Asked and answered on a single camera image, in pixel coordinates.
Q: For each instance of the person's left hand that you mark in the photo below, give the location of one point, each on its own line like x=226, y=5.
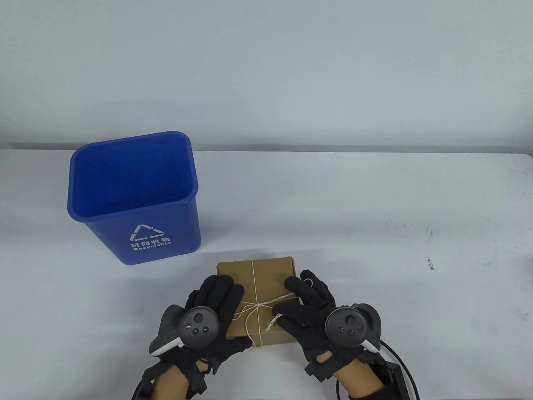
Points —
x=220, y=300

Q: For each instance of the person's right hand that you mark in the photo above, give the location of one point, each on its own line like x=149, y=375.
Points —
x=316, y=304

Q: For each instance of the brown cardboard box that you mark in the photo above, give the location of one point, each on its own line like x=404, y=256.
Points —
x=270, y=279

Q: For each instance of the person's right forearm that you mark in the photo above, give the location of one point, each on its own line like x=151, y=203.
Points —
x=358, y=381

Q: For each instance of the person's left forearm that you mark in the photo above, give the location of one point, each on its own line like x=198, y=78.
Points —
x=170, y=383

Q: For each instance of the black right wrist box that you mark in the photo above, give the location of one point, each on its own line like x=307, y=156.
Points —
x=393, y=379

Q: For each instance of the black wrist box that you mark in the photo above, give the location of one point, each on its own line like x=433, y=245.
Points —
x=141, y=389
x=393, y=379

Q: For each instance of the black left wrist box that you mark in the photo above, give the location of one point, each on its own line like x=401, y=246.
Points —
x=141, y=389

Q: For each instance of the grey left hand controller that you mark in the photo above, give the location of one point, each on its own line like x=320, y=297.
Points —
x=199, y=327

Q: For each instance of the grey hand controller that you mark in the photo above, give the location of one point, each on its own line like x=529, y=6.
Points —
x=347, y=327
x=199, y=327

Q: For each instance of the grey right hand controller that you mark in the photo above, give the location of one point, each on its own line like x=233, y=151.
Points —
x=347, y=327

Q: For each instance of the blue plastic recycling bin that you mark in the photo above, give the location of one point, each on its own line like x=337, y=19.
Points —
x=125, y=183

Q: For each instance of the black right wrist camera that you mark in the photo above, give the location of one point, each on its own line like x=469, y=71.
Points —
x=318, y=371

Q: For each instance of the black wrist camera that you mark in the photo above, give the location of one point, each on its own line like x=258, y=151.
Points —
x=318, y=371
x=198, y=383

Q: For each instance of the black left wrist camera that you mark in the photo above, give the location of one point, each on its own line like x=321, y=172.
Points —
x=198, y=383

